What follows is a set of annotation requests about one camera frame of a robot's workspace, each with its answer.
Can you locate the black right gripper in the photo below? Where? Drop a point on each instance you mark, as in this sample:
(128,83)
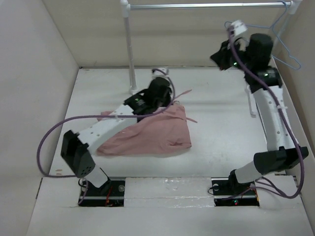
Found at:
(220,56)

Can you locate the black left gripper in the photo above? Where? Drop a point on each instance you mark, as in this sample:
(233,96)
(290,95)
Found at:
(168,100)

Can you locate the pink trousers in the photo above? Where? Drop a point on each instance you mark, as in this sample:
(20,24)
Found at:
(164,134)

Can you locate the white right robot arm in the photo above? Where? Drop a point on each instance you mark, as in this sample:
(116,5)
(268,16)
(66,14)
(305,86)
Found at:
(265,84)

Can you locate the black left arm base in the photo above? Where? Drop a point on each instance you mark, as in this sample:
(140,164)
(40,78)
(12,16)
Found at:
(112,196)

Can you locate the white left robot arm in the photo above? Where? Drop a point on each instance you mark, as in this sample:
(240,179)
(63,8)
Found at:
(78,148)

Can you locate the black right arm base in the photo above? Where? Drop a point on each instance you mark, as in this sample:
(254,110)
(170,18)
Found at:
(226,195)

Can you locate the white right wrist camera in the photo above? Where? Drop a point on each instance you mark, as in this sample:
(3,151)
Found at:
(238,28)

